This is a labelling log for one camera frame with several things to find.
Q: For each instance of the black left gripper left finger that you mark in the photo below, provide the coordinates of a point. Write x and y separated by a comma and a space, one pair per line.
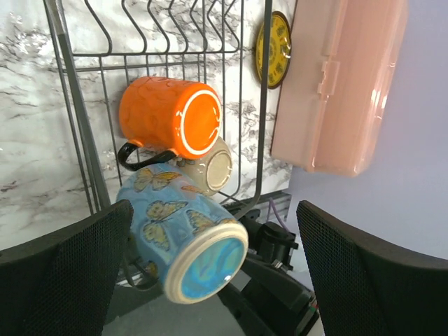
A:
62, 283

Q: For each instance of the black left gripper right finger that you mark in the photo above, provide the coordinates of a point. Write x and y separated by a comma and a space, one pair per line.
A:
365, 285

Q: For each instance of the blue butterfly mug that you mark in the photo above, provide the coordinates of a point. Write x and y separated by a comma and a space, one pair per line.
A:
194, 243

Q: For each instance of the beige ceramic bowl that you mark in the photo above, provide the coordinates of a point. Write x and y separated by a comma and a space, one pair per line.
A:
210, 173

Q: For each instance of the orange mug black handle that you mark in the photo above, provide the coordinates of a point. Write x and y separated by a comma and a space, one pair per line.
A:
164, 118

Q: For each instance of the yellow patterned plate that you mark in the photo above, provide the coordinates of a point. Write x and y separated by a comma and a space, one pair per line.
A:
280, 47

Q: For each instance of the pink plastic storage box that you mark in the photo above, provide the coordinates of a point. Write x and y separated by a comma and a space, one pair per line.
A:
332, 99

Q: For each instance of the black front table rail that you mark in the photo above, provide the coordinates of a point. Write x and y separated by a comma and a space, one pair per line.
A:
269, 207

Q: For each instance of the dark wire dish rack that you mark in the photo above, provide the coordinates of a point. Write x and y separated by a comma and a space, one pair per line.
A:
94, 183

